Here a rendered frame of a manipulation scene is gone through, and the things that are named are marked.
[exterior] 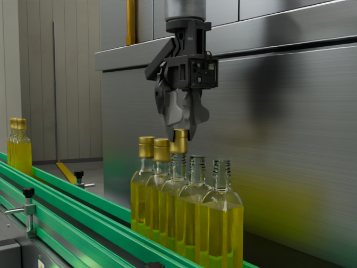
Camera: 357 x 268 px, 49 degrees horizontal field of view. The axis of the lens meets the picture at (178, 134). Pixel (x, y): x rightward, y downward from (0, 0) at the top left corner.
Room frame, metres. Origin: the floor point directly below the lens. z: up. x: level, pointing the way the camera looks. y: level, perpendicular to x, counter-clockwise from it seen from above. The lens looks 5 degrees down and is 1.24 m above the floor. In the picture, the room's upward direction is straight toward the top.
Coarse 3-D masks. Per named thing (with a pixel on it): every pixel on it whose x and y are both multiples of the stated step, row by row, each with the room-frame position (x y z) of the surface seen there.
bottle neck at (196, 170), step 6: (192, 156) 0.68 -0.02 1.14; (198, 156) 0.70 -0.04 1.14; (204, 156) 0.69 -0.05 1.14; (192, 162) 0.68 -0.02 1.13; (198, 162) 0.68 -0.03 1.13; (204, 162) 0.69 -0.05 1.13; (192, 168) 0.68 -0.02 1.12; (198, 168) 0.68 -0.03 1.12; (204, 168) 0.68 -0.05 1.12; (192, 174) 0.68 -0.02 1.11; (198, 174) 0.68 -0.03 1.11; (204, 174) 0.69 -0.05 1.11; (192, 180) 0.68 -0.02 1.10; (198, 180) 0.68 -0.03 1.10; (204, 180) 0.69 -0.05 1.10
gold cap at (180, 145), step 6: (174, 132) 0.73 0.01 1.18; (180, 132) 0.72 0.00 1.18; (186, 132) 0.73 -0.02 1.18; (174, 138) 0.73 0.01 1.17; (180, 138) 0.72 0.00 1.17; (186, 138) 0.73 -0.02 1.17; (174, 144) 0.73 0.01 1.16; (180, 144) 0.73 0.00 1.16; (186, 144) 0.73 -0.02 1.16; (174, 150) 0.73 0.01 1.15; (180, 150) 0.72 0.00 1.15; (186, 150) 0.73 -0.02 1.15
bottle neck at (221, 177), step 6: (216, 162) 0.64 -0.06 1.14; (222, 162) 0.64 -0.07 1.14; (228, 162) 0.64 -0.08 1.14; (216, 168) 0.64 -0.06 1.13; (222, 168) 0.64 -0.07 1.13; (228, 168) 0.64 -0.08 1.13; (216, 174) 0.64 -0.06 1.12; (222, 174) 0.64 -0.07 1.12; (228, 174) 0.64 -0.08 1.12; (216, 180) 0.64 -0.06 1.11; (222, 180) 0.64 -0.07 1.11; (228, 180) 0.64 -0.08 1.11; (216, 186) 0.64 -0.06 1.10; (222, 186) 0.64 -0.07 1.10; (228, 186) 0.64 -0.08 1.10
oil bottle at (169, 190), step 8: (168, 184) 0.73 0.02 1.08; (176, 184) 0.72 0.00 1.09; (184, 184) 0.72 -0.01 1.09; (160, 192) 0.74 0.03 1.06; (168, 192) 0.72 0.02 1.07; (176, 192) 0.71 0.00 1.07; (160, 200) 0.74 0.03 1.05; (168, 200) 0.72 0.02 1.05; (176, 200) 0.71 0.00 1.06; (160, 208) 0.74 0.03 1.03; (168, 208) 0.72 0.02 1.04; (176, 208) 0.71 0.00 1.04; (160, 216) 0.74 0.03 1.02; (168, 216) 0.72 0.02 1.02; (176, 216) 0.71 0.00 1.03; (160, 224) 0.74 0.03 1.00; (168, 224) 0.72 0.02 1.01; (176, 224) 0.71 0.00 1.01; (160, 232) 0.74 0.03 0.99; (168, 232) 0.72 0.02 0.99; (176, 232) 0.71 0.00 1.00; (160, 240) 0.74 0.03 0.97; (168, 240) 0.72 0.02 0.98; (176, 240) 0.71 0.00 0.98; (168, 248) 0.72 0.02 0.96; (176, 248) 0.71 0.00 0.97
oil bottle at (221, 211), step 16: (208, 192) 0.64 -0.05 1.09; (224, 192) 0.63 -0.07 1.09; (208, 208) 0.63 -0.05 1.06; (224, 208) 0.62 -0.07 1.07; (240, 208) 0.64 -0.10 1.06; (208, 224) 0.63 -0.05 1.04; (224, 224) 0.62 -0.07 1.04; (240, 224) 0.64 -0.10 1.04; (208, 240) 0.63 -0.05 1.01; (224, 240) 0.62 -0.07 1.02; (240, 240) 0.64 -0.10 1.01; (208, 256) 0.63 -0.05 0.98; (224, 256) 0.62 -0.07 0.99; (240, 256) 0.64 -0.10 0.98
